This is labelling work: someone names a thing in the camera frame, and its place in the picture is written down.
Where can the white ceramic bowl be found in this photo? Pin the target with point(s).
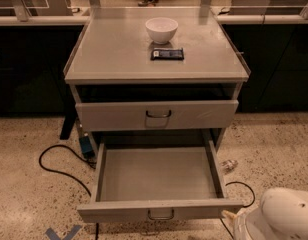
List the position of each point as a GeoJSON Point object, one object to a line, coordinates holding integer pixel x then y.
{"type": "Point", "coordinates": [161, 29]}

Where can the blue power adapter box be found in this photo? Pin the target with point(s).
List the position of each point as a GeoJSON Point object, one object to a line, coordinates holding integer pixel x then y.
{"type": "Point", "coordinates": [86, 147]}

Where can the clear plastic bottle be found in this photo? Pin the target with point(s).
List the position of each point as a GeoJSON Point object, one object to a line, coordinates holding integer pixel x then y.
{"type": "Point", "coordinates": [229, 165]}

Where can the grey top drawer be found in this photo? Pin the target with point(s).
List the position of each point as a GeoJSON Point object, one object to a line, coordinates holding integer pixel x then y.
{"type": "Point", "coordinates": [121, 116]}

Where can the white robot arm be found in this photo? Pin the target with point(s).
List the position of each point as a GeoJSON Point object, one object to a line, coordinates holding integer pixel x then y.
{"type": "Point", "coordinates": [282, 214]}

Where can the grey drawer cabinet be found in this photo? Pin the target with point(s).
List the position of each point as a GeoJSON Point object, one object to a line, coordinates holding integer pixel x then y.
{"type": "Point", "coordinates": [112, 63]}

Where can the dark blue snack bar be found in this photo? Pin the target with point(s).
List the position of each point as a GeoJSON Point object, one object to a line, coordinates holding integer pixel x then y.
{"type": "Point", "coordinates": [167, 54]}

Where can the grey drawer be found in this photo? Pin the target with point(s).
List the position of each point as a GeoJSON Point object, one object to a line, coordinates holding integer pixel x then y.
{"type": "Point", "coordinates": [121, 116]}
{"type": "Point", "coordinates": [157, 184]}

